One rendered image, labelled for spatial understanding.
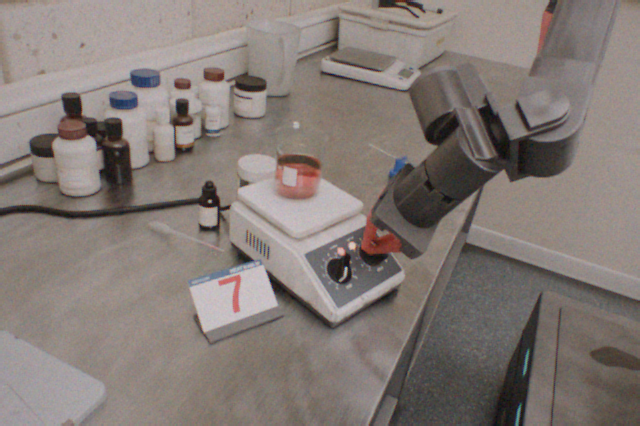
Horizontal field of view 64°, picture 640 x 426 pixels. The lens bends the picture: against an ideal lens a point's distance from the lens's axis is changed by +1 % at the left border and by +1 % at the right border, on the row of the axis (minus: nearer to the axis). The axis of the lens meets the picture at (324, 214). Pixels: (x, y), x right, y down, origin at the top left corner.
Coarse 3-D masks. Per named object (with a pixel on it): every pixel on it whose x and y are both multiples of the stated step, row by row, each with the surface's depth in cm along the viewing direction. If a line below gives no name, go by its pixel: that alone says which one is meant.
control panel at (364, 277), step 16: (336, 240) 60; (352, 240) 62; (320, 256) 58; (336, 256) 59; (352, 256) 60; (320, 272) 57; (352, 272) 59; (368, 272) 60; (384, 272) 61; (336, 288) 57; (352, 288) 58; (368, 288) 59; (336, 304) 56
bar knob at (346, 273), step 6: (336, 258) 59; (342, 258) 58; (348, 258) 58; (330, 264) 58; (336, 264) 58; (342, 264) 57; (348, 264) 57; (330, 270) 57; (336, 270) 58; (342, 270) 56; (348, 270) 57; (330, 276) 57; (336, 276) 57; (342, 276) 56; (348, 276) 58; (342, 282) 57
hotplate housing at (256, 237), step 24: (240, 216) 63; (360, 216) 65; (240, 240) 65; (264, 240) 61; (288, 240) 58; (312, 240) 59; (264, 264) 62; (288, 264) 59; (288, 288) 61; (312, 288) 57; (384, 288) 61; (336, 312) 56
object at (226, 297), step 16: (240, 272) 58; (256, 272) 59; (208, 288) 55; (224, 288) 56; (240, 288) 57; (256, 288) 58; (208, 304) 55; (224, 304) 56; (240, 304) 57; (256, 304) 57; (208, 320) 54
